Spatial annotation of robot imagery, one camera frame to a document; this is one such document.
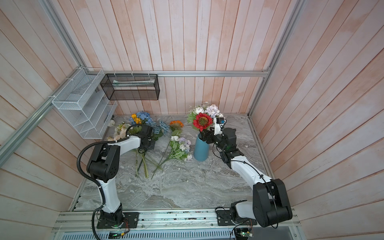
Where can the orange flower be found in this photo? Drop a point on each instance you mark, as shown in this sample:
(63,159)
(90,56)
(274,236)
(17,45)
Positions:
(176,127)

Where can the red gerbera flower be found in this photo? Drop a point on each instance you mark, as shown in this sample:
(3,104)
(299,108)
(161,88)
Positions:
(202,121)

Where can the black mesh basket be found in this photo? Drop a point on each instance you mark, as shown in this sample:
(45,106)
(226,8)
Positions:
(126,87)

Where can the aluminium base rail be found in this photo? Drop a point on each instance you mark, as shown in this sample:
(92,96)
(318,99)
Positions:
(196,224)

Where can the cream peach carnation bunch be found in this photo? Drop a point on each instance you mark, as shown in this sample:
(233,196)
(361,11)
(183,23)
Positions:
(120,132)

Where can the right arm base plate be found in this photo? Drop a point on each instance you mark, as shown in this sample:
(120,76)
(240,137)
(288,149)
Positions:
(230,218)

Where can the dusty blue rose bunch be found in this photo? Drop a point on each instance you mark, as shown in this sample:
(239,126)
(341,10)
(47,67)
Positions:
(160,129)

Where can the lilac white flower bunch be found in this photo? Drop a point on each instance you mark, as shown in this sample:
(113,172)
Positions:
(211,110)

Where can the white wire mesh shelf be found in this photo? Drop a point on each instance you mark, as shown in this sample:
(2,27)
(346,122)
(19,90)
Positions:
(84,104)

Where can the blue hydrangea flower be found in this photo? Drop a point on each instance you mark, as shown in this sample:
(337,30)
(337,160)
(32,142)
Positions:
(144,117)

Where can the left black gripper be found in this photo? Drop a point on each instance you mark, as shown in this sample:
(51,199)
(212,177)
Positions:
(152,146)

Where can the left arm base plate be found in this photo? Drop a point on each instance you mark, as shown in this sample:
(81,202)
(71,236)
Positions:
(118,220)

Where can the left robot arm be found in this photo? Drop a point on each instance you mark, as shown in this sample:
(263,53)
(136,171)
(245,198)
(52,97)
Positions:
(103,167)

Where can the teal ceramic vase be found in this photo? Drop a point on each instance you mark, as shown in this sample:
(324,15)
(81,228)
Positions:
(201,150)

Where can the small lilac flower spray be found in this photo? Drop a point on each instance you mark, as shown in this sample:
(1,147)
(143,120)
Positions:
(180,151)

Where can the yellow flower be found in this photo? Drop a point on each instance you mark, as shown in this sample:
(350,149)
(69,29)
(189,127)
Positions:
(135,120)

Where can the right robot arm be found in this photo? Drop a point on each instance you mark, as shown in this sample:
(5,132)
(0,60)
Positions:
(270,202)

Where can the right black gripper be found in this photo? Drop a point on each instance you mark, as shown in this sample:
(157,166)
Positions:
(208,134)

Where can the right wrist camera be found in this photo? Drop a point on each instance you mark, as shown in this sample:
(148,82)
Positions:
(219,124)

